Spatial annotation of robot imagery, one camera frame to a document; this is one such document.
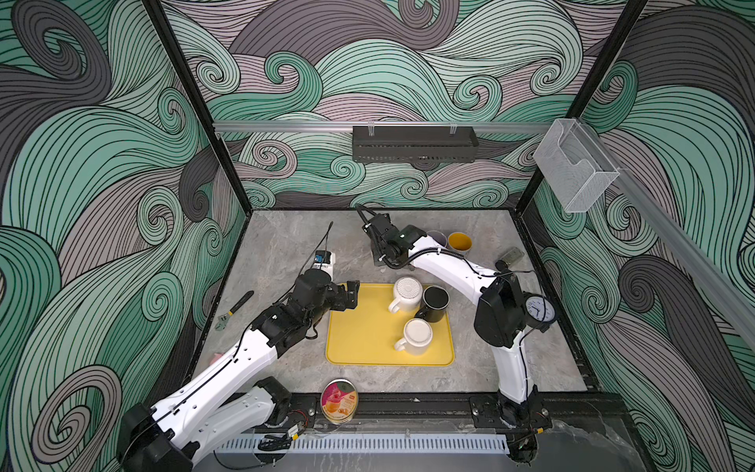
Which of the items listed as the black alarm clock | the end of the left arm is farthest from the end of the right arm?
the black alarm clock

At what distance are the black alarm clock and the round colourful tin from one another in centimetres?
57

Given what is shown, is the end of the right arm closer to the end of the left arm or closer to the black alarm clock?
the end of the left arm

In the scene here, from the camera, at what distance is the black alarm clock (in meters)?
0.89

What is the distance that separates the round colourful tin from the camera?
2.33 ft

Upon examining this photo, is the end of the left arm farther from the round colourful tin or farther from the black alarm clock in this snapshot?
the black alarm clock
